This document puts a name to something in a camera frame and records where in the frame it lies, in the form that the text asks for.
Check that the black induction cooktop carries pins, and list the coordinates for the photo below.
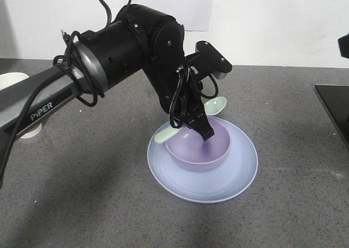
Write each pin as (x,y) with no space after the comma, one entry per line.
(334,99)

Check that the light blue plate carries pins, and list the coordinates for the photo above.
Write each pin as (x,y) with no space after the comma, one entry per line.
(219,184)

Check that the purple plastic bowl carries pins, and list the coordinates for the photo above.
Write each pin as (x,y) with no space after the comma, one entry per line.
(191,152)

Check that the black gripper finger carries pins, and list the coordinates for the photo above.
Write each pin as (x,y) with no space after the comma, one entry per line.
(200,124)

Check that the mint green plastic spoon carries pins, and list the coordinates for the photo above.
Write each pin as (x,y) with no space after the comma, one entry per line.
(212,107)

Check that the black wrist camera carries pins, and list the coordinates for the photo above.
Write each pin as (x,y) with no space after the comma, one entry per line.
(221,66)

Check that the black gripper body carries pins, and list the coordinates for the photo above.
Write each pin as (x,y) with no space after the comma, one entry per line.
(180,91)

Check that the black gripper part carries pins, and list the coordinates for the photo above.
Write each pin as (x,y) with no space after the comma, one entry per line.
(343,43)

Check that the white paper sheet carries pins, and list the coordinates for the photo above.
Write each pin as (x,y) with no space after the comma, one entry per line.
(193,14)

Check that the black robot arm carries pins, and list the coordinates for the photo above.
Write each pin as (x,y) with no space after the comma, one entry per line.
(140,39)

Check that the brown paper cup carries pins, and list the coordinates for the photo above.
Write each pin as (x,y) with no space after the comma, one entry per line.
(9,79)

